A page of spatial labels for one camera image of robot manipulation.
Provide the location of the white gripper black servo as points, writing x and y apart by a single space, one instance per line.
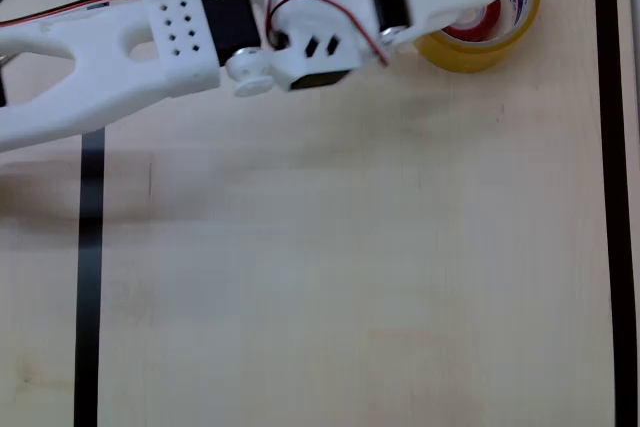
393 1

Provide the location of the small red tape roll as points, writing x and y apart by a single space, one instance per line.
487 22

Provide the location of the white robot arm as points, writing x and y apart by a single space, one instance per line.
100 72

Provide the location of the large yellow tape roll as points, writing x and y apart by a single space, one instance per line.
475 59

